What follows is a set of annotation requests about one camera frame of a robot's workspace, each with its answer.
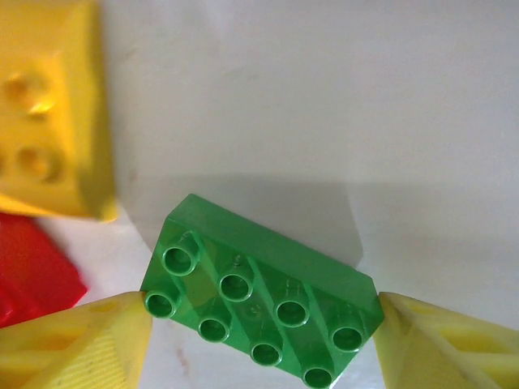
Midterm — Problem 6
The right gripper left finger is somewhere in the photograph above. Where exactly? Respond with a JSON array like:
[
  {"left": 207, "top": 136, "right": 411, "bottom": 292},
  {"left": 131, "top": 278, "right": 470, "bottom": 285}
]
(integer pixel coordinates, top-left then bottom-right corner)
[{"left": 0, "top": 291, "right": 154, "bottom": 389}]

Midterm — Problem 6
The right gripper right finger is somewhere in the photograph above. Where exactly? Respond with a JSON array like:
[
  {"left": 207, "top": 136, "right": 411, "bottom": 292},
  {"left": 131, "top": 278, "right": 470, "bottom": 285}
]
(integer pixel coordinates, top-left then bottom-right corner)
[{"left": 375, "top": 290, "right": 519, "bottom": 389}]

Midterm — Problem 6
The red lego brick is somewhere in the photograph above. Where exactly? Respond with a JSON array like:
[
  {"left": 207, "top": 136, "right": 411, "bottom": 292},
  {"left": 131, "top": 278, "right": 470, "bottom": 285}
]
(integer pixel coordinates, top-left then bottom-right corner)
[{"left": 0, "top": 211, "right": 89, "bottom": 328}]

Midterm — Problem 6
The green eight-stud lego brick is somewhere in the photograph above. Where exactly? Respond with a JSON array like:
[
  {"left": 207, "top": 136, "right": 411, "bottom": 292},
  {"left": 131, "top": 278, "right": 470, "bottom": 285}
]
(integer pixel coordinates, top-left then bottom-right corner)
[{"left": 139, "top": 193, "right": 385, "bottom": 389}]

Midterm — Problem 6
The yellow lego brick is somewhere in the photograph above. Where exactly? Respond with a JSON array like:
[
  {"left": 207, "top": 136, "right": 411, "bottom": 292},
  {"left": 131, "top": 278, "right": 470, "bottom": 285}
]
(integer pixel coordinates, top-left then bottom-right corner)
[{"left": 0, "top": 0, "right": 118, "bottom": 223}]

